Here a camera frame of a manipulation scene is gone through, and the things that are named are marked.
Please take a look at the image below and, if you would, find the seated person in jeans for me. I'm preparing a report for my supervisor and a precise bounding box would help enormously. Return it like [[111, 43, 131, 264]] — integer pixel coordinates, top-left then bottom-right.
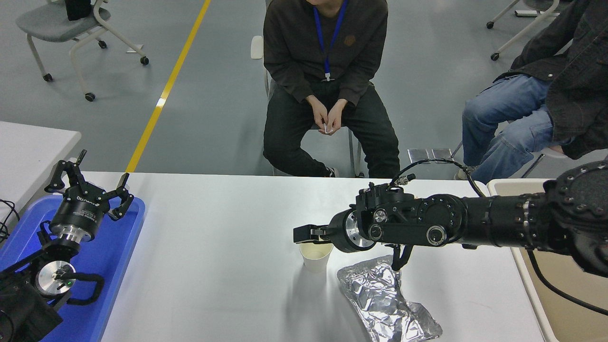
[[454, 0, 608, 185]]

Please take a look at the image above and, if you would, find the seated person with lanyard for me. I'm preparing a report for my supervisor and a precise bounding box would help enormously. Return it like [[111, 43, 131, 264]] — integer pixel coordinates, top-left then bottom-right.
[[263, 0, 401, 179]]

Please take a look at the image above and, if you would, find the white side table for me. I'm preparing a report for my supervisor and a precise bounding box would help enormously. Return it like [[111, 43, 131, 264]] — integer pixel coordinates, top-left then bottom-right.
[[0, 121, 82, 224]]

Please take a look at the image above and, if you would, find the black bag on chair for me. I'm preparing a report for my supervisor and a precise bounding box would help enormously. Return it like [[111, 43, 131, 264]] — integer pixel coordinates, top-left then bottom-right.
[[65, 0, 93, 22]]

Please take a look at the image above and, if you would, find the blue plastic tray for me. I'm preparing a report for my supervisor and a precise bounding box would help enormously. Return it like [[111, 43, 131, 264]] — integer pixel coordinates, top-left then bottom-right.
[[0, 194, 146, 342]]

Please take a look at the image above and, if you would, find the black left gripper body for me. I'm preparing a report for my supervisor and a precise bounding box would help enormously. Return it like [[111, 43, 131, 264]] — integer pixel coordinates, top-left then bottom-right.
[[49, 185, 111, 233]]

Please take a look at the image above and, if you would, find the person's left hand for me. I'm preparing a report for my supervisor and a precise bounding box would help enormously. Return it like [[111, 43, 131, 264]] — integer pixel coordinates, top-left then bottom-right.
[[327, 99, 349, 135]]

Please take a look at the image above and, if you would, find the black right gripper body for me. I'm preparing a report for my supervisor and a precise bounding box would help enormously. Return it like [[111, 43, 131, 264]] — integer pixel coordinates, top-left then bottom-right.
[[327, 209, 354, 253]]

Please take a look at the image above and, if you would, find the white-seated chair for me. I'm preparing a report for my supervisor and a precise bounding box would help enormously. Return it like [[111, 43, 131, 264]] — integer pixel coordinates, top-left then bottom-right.
[[450, 141, 608, 180]]

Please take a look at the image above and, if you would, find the black cable bundle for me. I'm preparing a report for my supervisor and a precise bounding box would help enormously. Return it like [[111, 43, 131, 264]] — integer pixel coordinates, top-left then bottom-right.
[[0, 197, 22, 245]]

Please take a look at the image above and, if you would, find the person's right hand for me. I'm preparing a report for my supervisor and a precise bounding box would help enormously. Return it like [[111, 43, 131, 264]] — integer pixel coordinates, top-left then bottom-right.
[[306, 95, 329, 130]]

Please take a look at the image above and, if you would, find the white paper cup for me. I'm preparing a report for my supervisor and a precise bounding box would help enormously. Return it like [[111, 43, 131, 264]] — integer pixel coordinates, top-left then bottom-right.
[[299, 240, 334, 273]]

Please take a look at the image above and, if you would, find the silver foil tray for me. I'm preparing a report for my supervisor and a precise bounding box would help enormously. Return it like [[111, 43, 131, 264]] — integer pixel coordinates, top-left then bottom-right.
[[337, 255, 443, 342]]

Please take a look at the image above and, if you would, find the grey wheeled office chair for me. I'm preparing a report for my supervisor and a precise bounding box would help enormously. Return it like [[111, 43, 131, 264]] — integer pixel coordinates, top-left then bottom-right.
[[16, 0, 150, 102]]

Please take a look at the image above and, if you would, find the large pale beige bin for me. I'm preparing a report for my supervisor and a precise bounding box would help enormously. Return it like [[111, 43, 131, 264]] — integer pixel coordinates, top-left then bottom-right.
[[487, 178, 608, 342]]

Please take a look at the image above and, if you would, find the white-armed chair under person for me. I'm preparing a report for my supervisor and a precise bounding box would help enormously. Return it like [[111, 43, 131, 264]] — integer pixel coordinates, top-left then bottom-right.
[[251, 36, 366, 179]]

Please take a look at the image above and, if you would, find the blue lanyard with badge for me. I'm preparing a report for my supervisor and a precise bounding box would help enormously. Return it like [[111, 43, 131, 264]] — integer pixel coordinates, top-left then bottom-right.
[[313, 2, 348, 82]]

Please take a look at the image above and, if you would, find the white-legged wheeled chair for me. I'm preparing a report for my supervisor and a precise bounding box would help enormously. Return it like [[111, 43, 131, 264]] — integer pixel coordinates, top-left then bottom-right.
[[486, 0, 570, 61]]

